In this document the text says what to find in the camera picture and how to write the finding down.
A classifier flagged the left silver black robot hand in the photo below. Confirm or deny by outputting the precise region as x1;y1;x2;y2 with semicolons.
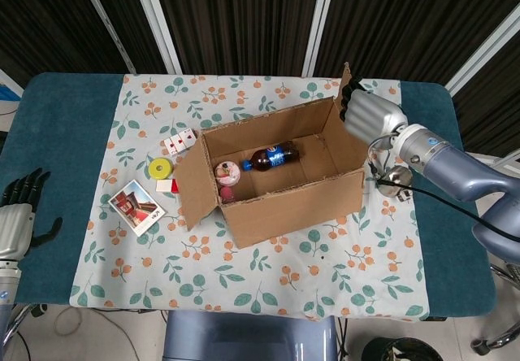
0;167;64;259

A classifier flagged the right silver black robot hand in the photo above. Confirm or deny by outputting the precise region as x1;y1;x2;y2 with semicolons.
336;75;410;147

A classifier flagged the cardboard box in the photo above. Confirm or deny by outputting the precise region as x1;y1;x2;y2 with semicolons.
173;62;366;250

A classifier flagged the chrome tube leg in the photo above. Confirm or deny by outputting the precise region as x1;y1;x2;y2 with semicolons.
2;306;36;361

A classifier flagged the teal table cover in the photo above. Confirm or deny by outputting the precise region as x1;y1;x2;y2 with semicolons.
0;72;495;320

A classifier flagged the cola bottle blue label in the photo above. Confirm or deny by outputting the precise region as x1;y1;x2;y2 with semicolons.
242;141;301;173

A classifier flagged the red building postcard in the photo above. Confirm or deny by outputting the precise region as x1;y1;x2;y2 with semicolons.
107;179;167;238

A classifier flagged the blue white box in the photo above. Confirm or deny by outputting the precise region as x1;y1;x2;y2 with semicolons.
0;67;25;104

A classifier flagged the pink round tin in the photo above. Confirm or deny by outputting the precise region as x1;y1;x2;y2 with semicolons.
214;160;241;186

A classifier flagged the playing card deck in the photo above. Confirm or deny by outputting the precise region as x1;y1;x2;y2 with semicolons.
162;129;200;157

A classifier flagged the floral fruit print tablecloth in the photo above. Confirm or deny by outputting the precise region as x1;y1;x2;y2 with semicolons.
68;72;431;322

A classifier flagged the black round bin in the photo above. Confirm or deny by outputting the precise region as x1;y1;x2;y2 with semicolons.
361;336;434;361

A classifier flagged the blue-grey robot torso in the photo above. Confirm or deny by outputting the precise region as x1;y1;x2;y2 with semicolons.
162;310;339;361

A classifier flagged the chrome chair base with caster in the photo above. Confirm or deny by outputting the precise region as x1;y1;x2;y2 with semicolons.
470;261;520;356

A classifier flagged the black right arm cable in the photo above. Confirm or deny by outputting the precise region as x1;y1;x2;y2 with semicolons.
367;161;520;240

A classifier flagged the white frame rail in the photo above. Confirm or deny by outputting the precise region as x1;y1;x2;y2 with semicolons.
487;152;520;172

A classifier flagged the yellow ring disc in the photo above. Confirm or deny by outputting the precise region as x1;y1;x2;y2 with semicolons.
147;156;174;180

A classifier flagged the thin white partition post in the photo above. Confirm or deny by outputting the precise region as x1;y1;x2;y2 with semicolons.
75;0;137;74

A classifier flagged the wide white partition post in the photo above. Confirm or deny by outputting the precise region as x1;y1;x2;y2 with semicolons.
128;0;183;76

